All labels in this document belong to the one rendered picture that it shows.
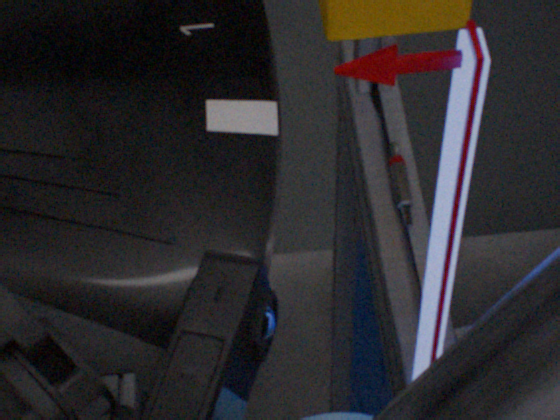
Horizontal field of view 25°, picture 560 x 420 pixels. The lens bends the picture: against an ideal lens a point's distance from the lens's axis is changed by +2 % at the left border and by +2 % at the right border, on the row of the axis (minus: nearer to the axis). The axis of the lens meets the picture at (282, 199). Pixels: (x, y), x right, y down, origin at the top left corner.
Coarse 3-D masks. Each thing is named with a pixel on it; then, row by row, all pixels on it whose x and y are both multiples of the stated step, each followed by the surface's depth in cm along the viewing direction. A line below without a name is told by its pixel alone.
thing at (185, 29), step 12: (192, 12) 58; (204, 12) 58; (216, 12) 58; (168, 24) 57; (180, 24) 57; (192, 24) 57; (204, 24) 57; (216, 24) 57; (168, 36) 57; (180, 36) 57; (192, 36) 57; (204, 36) 57; (216, 36) 57
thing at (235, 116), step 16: (208, 112) 55; (224, 112) 55; (240, 112) 55; (256, 112) 55; (272, 112) 56; (208, 128) 55; (224, 128) 55; (240, 128) 55; (256, 128) 55; (272, 128) 55
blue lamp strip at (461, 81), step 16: (464, 32) 56; (464, 48) 55; (464, 64) 56; (464, 80) 56; (464, 96) 57; (448, 112) 60; (464, 112) 57; (448, 128) 60; (448, 144) 61; (448, 160) 61; (448, 176) 62; (448, 192) 62; (448, 208) 63; (448, 224) 64; (432, 240) 68; (432, 256) 68; (432, 272) 69; (432, 288) 70; (432, 304) 70; (432, 320) 72; (416, 352) 78; (416, 368) 79
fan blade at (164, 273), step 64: (0, 0) 58; (64, 0) 58; (128, 0) 58; (192, 0) 58; (256, 0) 58; (0, 64) 55; (64, 64) 56; (128, 64) 56; (192, 64) 56; (256, 64) 57; (0, 128) 53; (64, 128) 53; (128, 128) 54; (192, 128) 55; (0, 192) 52; (64, 192) 52; (128, 192) 53; (192, 192) 53; (256, 192) 54; (0, 256) 50; (64, 256) 51; (128, 256) 51; (192, 256) 52; (256, 256) 53; (128, 320) 51
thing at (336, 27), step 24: (336, 0) 82; (360, 0) 82; (384, 0) 82; (408, 0) 82; (432, 0) 83; (456, 0) 83; (336, 24) 83; (360, 24) 84; (384, 24) 84; (408, 24) 84; (432, 24) 84; (456, 24) 85
